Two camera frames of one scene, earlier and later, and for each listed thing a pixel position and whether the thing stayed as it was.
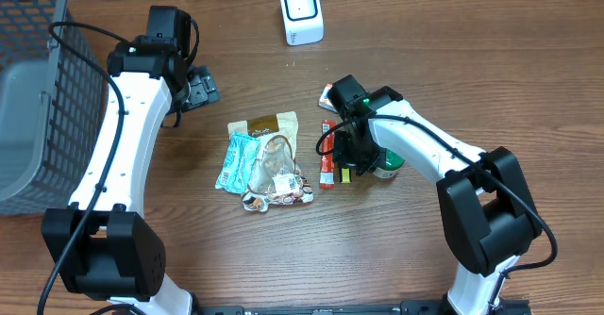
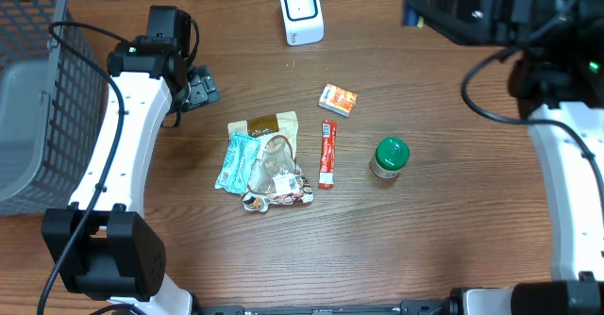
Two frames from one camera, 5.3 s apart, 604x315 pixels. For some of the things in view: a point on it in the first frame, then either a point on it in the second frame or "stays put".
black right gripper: (343, 156) -> (494, 8)
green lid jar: (394, 161) stays put
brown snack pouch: (276, 178) stays put
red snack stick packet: (327, 178) stays put
